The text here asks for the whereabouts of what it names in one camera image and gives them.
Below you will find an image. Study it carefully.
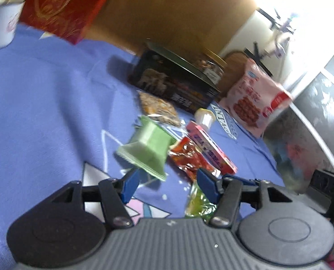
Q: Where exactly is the clear nut jar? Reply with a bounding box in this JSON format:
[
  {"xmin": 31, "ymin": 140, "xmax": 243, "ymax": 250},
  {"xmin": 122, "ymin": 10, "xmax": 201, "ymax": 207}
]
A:
[{"xmin": 191, "ymin": 48, "xmax": 226, "ymax": 85}]

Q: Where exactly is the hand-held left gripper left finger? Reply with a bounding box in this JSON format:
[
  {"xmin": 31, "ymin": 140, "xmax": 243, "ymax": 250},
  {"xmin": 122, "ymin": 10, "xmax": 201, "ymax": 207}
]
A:
[{"xmin": 52, "ymin": 169, "xmax": 141, "ymax": 228}]

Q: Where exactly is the black wall rack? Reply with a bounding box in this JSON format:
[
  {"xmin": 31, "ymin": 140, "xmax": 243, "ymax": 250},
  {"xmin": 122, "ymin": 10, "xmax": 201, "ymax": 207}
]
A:
[{"xmin": 244, "ymin": 8, "xmax": 295, "ymax": 76}]

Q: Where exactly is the clear nut snack packet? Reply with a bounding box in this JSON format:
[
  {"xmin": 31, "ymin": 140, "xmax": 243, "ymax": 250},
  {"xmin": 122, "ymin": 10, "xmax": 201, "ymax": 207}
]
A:
[{"xmin": 137, "ymin": 90, "xmax": 182, "ymax": 127}]

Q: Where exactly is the round wooden board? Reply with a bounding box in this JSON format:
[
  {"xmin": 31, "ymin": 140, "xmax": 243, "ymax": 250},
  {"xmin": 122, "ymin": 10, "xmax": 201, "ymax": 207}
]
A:
[{"xmin": 217, "ymin": 50, "xmax": 250, "ymax": 97}]

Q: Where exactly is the wooden headboard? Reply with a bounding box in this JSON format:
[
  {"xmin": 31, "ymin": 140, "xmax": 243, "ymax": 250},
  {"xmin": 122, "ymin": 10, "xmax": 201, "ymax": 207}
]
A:
[{"xmin": 83, "ymin": 0, "xmax": 259, "ymax": 59}]

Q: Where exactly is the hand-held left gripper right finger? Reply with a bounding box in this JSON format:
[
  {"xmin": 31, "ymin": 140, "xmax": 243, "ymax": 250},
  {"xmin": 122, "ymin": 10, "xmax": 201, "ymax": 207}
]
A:
[{"xmin": 196, "ymin": 168, "xmax": 292, "ymax": 227}]

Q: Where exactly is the green yellow snack packet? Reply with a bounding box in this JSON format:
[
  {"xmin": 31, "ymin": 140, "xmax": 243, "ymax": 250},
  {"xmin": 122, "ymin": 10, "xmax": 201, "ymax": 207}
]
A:
[{"xmin": 184, "ymin": 181, "xmax": 221, "ymax": 218}]

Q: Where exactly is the blue printed blanket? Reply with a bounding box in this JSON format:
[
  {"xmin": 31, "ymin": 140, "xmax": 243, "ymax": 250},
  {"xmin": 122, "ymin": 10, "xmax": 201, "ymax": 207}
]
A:
[{"xmin": 0, "ymin": 24, "xmax": 285, "ymax": 270}]

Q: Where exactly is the white and red biscuit bag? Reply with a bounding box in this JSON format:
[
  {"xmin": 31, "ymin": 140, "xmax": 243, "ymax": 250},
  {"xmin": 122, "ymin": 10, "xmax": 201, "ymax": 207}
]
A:
[{"xmin": 218, "ymin": 58, "xmax": 294, "ymax": 138}]

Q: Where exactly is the red gift bag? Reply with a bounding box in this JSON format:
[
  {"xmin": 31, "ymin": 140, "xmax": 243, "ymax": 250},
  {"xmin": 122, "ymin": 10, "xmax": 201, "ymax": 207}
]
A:
[{"xmin": 19, "ymin": 0, "xmax": 122, "ymax": 45}]

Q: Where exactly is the red snack packet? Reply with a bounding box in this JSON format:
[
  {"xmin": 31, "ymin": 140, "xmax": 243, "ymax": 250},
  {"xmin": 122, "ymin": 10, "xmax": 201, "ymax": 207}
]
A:
[{"xmin": 168, "ymin": 136, "xmax": 222, "ymax": 182}]

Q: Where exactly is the small pink snack box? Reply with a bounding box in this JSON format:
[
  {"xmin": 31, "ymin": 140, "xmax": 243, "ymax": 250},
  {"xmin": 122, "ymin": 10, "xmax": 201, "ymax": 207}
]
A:
[{"xmin": 186, "ymin": 120, "xmax": 238, "ymax": 175}]

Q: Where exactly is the black printed box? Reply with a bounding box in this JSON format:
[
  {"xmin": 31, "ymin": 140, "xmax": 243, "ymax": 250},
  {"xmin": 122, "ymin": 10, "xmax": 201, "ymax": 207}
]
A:
[{"xmin": 128, "ymin": 42, "xmax": 221, "ymax": 114}]

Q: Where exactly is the white enamel mug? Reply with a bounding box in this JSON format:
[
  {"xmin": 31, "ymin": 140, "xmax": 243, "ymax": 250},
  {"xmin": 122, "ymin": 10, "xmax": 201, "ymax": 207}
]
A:
[{"xmin": 0, "ymin": 0, "xmax": 27, "ymax": 48}]

